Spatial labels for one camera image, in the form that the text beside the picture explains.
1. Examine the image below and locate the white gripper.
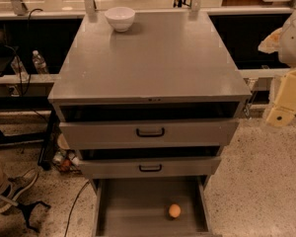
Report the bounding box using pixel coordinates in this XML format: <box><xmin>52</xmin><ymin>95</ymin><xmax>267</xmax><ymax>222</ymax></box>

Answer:
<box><xmin>258</xmin><ymin>9</ymin><xmax>296</xmax><ymax>127</ymax></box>

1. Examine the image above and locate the orange fruit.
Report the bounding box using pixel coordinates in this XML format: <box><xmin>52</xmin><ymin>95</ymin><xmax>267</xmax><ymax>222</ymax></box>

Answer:
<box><xmin>169</xmin><ymin>203</ymin><xmax>182</xmax><ymax>218</ymax></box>

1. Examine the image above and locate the grey top drawer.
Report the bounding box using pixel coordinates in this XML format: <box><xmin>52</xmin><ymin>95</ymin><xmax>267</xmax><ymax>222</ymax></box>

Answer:
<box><xmin>60</xmin><ymin>118</ymin><xmax>239</xmax><ymax>150</ymax></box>

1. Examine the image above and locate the grey drawer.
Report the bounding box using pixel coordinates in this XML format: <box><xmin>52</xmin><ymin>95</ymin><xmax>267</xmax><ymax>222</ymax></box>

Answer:
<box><xmin>92</xmin><ymin>177</ymin><xmax>218</xmax><ymax>237</ymax></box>
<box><xmin>79</xmin><ymin>157</ymin><xmax>221</xmax><ymax>179</ymax></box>
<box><xmin>60</xmin><ymin>118</ymin><xmax>239</xmax><ymax>150</ymax></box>

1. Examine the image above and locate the grey metal drawer cabinet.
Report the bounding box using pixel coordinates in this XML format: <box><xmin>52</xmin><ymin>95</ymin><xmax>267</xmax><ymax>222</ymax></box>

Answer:
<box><xmin>47</xmin><ymin>10</ymin><xmax>253</xmax><ymax>190</ymax></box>

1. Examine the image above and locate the grey middle drawer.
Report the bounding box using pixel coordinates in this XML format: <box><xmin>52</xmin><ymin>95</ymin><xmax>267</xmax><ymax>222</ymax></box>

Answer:
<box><xmin>79</xmin><ymin>157</ymin><xmax>221</xmax><ymax>179</ymax></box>

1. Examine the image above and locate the grey bottom drawer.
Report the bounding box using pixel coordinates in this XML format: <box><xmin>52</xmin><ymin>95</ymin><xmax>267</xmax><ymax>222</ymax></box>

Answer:
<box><xmin>92</xmin><ymin>177</ymin><xmax>218</xmax><ymax>237</ymax></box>

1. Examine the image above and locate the white ceramic bowl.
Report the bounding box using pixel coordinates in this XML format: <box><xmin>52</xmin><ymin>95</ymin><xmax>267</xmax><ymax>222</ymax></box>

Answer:
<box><xmin>105</xmin><ymin>7</ymin><xmax>135</xmax><ymax>32</ymax></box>

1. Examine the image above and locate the basket of small items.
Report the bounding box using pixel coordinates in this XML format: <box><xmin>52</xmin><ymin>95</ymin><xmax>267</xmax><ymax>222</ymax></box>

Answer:
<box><xmin>52</xmin><ymin>133</ymin><xmax>81</xmax><ymax>175</ymax></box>

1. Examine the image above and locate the clear plastic water bottle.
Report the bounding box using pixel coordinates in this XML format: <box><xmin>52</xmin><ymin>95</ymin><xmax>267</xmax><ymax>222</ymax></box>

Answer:
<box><xmin>33</xmin><ymin>50</ymin><xmax>49</xmax><ymax>74</ymax></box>

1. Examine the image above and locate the black side table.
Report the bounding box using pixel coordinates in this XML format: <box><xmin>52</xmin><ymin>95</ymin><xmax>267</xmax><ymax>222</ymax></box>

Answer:
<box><xmin>0</xmin><ymin>38</ymin><xmax>57</xmax><ymax>171</ymax></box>

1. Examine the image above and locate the black stand base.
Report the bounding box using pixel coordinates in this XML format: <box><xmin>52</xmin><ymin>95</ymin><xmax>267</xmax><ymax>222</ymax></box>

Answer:
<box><xmin>0</xmin><ymin>189</ymin><xmax>52</xmax><ymax>234</ymax></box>

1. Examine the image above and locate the grey sneaker shoe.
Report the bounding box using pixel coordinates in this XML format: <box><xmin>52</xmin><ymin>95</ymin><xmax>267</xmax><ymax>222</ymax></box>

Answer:
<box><xmin>0</xmin><ymin>169</ymin><xmax>38</xmax><ymax>200</ymax></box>

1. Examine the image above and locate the black floor cable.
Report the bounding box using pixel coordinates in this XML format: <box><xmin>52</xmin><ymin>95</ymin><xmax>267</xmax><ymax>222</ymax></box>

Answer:
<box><xmin>63</xmin><ymin>180</ymin><xmax>91</xmax><ymax>237</ymax></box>

